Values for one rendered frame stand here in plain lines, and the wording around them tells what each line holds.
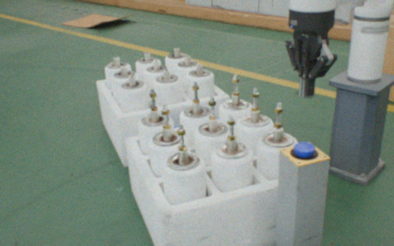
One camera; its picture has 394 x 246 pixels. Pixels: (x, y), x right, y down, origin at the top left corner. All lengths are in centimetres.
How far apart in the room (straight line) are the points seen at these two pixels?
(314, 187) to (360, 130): 47
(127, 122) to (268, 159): 54
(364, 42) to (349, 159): 35
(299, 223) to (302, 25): 39
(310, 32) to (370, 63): 53
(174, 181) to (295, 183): 26
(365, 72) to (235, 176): 50
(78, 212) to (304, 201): 67
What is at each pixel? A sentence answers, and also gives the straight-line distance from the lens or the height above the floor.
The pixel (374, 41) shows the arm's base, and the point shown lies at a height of 42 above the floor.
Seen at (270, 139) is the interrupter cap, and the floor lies 25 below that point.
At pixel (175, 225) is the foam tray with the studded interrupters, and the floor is 15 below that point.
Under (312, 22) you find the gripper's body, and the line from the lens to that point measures 73.
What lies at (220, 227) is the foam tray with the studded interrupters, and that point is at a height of 11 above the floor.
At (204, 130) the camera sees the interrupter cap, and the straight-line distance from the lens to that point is 108.
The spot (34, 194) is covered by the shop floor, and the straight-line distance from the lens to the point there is 141.
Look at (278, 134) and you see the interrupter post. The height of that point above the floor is 27.
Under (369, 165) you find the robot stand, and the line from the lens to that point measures 137.
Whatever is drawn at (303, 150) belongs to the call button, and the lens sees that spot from 84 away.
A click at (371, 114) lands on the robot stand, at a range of 129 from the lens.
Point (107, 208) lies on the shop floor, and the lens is 127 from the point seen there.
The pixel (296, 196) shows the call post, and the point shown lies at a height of 25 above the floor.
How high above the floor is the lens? 73
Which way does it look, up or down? 25 degrees down
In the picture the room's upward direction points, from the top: 3 degrees counter-clockwise
